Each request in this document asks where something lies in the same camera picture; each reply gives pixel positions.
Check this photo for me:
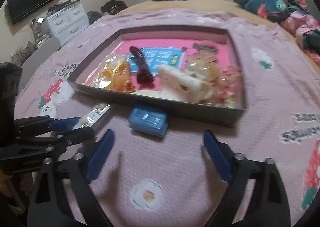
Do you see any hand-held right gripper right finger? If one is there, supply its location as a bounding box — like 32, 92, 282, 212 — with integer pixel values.
203, 130, 292, 227

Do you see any orange hair clip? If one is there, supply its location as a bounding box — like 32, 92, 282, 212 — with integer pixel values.
114, 62, 135, 92

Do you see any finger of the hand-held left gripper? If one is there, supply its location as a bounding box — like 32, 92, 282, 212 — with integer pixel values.
14, 116, 82, 134
15, 127, 95, 151

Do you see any yellow bangles packet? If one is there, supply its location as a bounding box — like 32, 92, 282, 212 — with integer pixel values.
96, 53, 125, 90

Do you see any dark shallow cardboard box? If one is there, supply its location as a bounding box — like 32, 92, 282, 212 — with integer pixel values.
67, 25, 248, 128

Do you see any clear jewelry packet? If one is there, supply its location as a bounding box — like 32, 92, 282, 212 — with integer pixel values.
75, 103, 111, 130

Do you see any pink printed blanket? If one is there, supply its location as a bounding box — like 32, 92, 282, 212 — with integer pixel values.
14, 8, 320, 227

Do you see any white drawer cabinet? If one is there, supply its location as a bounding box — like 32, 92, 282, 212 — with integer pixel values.
46, 2, 90, 47

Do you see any blue plastic box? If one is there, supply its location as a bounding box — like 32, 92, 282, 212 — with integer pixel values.
128, 106, 168, 138

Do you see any dark red hair claw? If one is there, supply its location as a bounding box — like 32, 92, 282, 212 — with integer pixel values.
129, 46, 154, 89

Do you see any pink floral cloth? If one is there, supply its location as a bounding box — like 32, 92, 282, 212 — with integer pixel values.
280, 11, 320, 65

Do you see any pink book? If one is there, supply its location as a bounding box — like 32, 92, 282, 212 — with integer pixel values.
120, 38, 234, 80

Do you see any black bag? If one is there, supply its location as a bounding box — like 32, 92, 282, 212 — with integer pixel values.
86, 11, 103, 26

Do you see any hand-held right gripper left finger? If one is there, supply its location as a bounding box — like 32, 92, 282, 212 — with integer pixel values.
26, 129, 115, 227

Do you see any tan bed sheet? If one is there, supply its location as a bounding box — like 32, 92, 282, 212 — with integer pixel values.
115, 0, 320, 40

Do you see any dark flat packet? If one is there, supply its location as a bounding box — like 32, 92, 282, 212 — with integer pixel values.
192, 43, 218, 55

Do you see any dark olive bag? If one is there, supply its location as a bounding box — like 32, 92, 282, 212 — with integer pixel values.
101, 0, 128, 15

